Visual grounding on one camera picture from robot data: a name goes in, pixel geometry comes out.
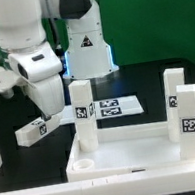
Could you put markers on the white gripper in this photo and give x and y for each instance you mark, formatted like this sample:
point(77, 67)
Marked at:
point(47, 94)

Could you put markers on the white desk top tray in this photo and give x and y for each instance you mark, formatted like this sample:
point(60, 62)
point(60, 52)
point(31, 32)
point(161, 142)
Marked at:
point(123, 150)

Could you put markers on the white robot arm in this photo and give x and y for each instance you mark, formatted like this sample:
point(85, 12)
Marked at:
point(88, 55)

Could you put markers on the white marker sheet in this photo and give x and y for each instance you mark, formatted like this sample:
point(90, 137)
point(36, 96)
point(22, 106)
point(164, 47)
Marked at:
point(107, 108)

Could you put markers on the white front border bar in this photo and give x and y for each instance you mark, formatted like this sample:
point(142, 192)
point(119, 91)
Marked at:
point(167, 181)

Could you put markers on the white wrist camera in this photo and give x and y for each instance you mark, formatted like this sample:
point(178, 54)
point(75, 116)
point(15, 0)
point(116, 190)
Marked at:
point(37, 65)

